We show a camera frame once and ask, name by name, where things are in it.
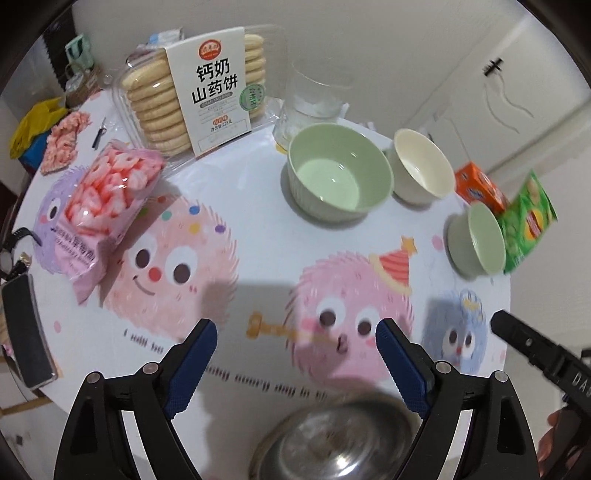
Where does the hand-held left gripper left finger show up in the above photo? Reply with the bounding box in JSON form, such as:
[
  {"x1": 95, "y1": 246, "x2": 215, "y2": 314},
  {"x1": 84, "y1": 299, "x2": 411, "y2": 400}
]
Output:
[{"x1": 55, "y1": 318, "x2": 219, "y2": 480}]

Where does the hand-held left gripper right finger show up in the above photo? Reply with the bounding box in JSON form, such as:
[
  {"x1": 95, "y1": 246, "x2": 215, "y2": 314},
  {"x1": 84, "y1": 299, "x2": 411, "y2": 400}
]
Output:
[{"x1": 375, "y1": 318, "x2": 539, "y2": 480}]

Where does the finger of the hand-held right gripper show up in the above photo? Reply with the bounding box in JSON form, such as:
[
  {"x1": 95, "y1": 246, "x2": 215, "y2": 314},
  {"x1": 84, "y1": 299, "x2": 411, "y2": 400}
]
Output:
[{"x1": 490, "y1": 310, "x2": 573, "y2": 384}]

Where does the small green ceramic bowl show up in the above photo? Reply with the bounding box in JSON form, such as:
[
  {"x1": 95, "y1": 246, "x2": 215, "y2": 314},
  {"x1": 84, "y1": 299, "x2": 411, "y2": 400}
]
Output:
[{"x1": 445, "y1": 202, "x2": 507, "y2": 278}]

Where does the stained medium steel bowl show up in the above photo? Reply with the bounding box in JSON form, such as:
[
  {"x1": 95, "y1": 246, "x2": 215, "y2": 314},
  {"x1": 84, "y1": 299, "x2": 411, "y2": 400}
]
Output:
[{"x1": 250, "y1": 392, "x2": 419, "y2": 480}]

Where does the cream ceramic bowl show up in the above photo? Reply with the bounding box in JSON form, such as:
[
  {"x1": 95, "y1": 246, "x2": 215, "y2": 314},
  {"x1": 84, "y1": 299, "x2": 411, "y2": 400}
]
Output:
[{"x1": 387, "y1": 128, "x2": 457, "y2": 206}]

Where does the large green ceramic bowl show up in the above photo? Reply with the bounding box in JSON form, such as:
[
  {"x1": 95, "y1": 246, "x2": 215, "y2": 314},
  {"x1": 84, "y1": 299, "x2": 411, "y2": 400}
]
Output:
[{"x1": 286, "y1": 124, "x2": 394, "y2": 221}]

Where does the person's right hand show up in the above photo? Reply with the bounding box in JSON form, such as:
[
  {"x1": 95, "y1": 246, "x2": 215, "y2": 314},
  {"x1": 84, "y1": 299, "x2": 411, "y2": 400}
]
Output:
[{"x1": 538, "y1": 408, "x2": 591, "y2": 480}]

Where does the green chips bag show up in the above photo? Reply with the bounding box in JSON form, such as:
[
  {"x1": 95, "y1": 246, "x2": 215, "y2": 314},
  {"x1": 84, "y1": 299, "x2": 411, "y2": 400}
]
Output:
[{"x1": 501, "y1": 171, "x2": 558, "y2": 275}]

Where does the orange biscuit box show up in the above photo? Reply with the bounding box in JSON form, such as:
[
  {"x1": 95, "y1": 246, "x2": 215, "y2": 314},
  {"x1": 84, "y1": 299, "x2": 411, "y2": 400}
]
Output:
[{"x1": 455, "y1": 161, "x2": 511, "y2": 214}]

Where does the black smartphone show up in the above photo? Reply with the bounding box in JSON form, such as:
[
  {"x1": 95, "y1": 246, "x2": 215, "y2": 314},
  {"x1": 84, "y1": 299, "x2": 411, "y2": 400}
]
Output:
[{"x1": 0, "y1": 275, "x2": 58, "y2": 389}]

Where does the pink snack bag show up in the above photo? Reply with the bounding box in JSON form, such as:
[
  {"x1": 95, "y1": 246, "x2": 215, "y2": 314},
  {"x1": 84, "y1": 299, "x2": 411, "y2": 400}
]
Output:
[{"x1": 62, "y1": 142, "x2": 167, "y2": 305}]

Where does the black smartwatch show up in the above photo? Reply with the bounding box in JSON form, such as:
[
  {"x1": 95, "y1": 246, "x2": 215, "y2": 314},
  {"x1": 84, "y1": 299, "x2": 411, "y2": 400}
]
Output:
[{"x1": 0, "y1": 227, "x2": 42, "y2": 278}]

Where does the white door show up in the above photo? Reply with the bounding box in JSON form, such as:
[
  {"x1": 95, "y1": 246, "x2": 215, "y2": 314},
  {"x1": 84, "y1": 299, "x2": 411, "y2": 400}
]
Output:
[{"x1": 402, "y1": 16, "x2": 575, "y2": 204}]

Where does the small pink snack packet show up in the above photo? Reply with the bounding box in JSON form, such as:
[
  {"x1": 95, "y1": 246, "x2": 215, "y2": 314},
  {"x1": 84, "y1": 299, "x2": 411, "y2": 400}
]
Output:
[{"x1": 41, "y1": 111, "x2": 92, "y2": 175}]

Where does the clear biscuit tray white label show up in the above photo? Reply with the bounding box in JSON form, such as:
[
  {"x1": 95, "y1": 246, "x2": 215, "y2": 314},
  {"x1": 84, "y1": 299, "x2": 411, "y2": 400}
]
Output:
[{"x1": 113, "y1": 25, "x2": 287, "y2": 160}]

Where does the clear glass cup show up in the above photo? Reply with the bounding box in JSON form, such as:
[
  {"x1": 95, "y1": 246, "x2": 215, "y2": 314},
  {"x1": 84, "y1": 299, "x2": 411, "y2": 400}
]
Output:
[{"x1": 272, "y1": 58, "x2": 356, "y2": 146}]

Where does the yellow plastic bag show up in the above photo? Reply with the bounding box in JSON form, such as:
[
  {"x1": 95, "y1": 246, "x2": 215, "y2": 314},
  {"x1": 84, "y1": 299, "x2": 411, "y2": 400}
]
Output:
[{"x1": 9, "y1": 97, "x2": 70, "y2": 160}]

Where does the blue white packet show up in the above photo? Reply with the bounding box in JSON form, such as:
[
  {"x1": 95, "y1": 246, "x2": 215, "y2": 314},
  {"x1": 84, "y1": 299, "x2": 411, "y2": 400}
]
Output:
[{"x1": 148, "y1": 28, "x2": 183, "y2": 47}]

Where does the green paper bag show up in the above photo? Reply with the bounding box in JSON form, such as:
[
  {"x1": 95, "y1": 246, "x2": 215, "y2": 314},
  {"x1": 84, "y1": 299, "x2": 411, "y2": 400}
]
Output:
[{"x1": 64, "y1": 33, "x2": 95, "y2": 75}]

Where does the black scalloped board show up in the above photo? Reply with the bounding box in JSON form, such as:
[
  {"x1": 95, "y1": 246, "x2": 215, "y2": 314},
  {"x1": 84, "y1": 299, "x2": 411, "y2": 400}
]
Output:
[{"x1": 37, "y1": 32, "x2": 70, "y2": 100}]

